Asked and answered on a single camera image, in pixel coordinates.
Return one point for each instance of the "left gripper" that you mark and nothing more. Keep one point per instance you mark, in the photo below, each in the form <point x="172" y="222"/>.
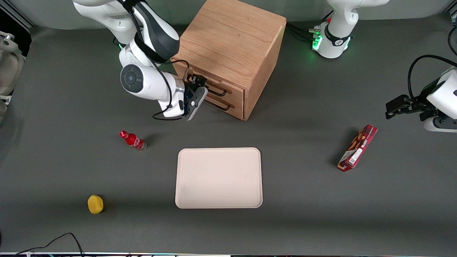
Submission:
<point x="416" y="105"/>

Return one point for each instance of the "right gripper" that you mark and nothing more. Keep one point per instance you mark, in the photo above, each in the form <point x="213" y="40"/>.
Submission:
<point x="190" y="86"/>

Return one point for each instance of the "wooden drawer with larger front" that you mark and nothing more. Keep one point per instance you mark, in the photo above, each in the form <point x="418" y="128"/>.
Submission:
<point x="237" y="94"/>

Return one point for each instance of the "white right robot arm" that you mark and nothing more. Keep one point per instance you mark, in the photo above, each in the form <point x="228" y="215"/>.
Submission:
<point x="142" y="80"/>

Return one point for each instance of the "wooden drawer with smaller front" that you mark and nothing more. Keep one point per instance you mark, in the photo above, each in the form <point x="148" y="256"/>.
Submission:
<point x="237" y="110"/>

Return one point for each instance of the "wooden two-drawer cabinet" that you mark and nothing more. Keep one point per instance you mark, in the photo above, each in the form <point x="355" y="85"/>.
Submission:
<point x="232" y="35"/>

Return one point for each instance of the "red snack box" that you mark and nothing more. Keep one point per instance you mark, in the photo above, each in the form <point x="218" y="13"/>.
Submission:
<point x="358" y="148"/>

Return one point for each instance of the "red soda bottle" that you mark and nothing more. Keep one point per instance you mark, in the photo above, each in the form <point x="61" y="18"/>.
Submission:
<point x="134" y="141"/>

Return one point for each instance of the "cream rectangular tray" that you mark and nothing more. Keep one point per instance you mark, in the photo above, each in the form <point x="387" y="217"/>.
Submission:
<point x="218" y="177"/>

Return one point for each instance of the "yellow lemon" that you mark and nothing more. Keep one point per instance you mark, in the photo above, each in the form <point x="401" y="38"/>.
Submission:
<point x="95" y="204"/>

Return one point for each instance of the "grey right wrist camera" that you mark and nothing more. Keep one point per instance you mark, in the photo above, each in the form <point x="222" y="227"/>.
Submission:
<point x="198" y="101"/>

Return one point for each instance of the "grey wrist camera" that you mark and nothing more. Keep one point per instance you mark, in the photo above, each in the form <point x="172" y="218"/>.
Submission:
<point x="198" y="101"/>
<point x="441" y="125"/>

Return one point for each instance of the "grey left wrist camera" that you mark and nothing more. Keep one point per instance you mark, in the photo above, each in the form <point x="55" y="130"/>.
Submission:
<point x="441" y="125"/>

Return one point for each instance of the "aluminium frame profile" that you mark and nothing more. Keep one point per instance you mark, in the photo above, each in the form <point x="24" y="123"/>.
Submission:
<point x="18" y="16"/>

